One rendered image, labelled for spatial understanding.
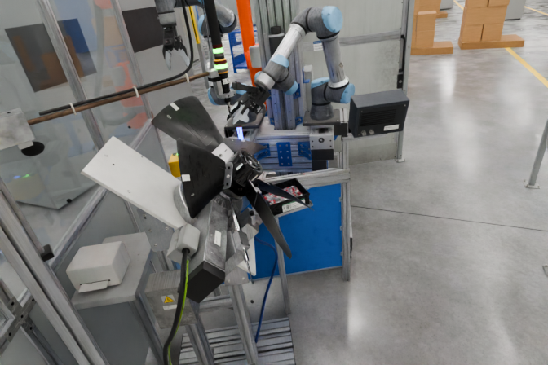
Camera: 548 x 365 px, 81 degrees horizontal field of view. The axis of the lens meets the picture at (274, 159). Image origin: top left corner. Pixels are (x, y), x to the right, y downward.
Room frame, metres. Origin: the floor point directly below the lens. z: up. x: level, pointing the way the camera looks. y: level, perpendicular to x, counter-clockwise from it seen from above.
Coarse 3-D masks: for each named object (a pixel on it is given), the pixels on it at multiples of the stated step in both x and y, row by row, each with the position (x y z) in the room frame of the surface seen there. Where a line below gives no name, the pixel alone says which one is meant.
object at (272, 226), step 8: (256, 200) 0.94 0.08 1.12; (264, 200) 0.87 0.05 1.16; (256, 208) 0.94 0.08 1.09; (264, 208) 0.88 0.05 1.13; (264, 216) 0.90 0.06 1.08; (272, 216) 0.80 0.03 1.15; (264, 224) 0.91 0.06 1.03; (272, 224) 0.85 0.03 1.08; (272, 232) 0.87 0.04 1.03; (280, 232) 0.73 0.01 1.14; (280, 240) 0.83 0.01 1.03; (288, 248) 0.76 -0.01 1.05; (288, 256) 0.81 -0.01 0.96
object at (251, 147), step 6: (228, 138) 1.38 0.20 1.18; (228, 144) 1.31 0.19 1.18; (234, 144) 1.31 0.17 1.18; (240, 144) 1.31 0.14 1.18; (246, 144) 1.31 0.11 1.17; (252, 144) 1.33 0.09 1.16; (258, 144) 1.36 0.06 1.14; (234, 150) 1.24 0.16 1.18; (246, 150) 1.23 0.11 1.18; (252, 150) 1.24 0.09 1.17; (258, 150) 1.25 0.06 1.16
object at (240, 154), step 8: (240, 152) 1.04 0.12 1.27; (248, 152) 1.09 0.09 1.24; (232, 160) 1.03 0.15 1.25; (240, 160) 1.01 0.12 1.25; (248, 160) 1.06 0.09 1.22; (256, 160) 1.09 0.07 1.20; (232, 168) 1.00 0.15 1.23; (240, 168) 0.99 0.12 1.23; (248, 168) 0.99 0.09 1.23; (256, 168) 1.02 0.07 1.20; (232, 176) 0.99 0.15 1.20; (240, 176) 0.98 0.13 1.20; (248, 176) 0.98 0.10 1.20; (232, 184) 1.00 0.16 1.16; (240, 184) 0.98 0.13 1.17; (232, 192) 0.97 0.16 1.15; (240, 192) 1.00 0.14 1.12
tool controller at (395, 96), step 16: (352, 96) 1.54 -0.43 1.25; (368, 96) 1.52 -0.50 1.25; (384, 96) 1.50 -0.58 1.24; (400, 96) 1.49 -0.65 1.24; (352, 112) 1.51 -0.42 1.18; (368, 112) 1.45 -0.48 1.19; (384, 112) 1.46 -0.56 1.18; (400, 112) 1.46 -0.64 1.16; (352, 128) 1.51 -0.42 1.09; (368, 128) 1.48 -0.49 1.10; (384, 128) 1.48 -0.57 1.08; (400, 128) 1.49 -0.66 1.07
